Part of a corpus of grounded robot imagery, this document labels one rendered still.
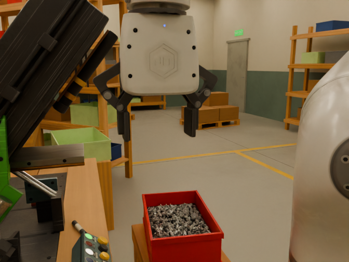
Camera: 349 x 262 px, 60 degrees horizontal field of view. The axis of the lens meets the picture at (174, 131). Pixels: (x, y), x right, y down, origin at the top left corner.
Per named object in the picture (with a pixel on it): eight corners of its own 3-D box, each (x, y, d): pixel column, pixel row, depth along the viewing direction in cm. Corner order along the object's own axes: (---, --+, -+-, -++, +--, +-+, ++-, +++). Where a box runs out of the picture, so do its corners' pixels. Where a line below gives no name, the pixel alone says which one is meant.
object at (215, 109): (218, 120, 791) (219, 91, 776) (239, 125, 723) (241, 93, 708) (179, 124, 733) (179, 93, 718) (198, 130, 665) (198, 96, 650)
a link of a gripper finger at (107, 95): (103, 91, 37) (105, 144, 39) (129, 90, 38) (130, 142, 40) (101, 89, 40) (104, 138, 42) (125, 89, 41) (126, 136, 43)
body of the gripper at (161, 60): (120, -4, 34) (124, 97, 36) (205, 1, 37) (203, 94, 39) (113, 8, 41) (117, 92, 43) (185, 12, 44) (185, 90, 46)
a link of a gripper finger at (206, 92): (191, 89, 41) (190, 138, 42) (213, 88, 41) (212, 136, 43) (184, 87, 44) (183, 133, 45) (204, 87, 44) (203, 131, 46)
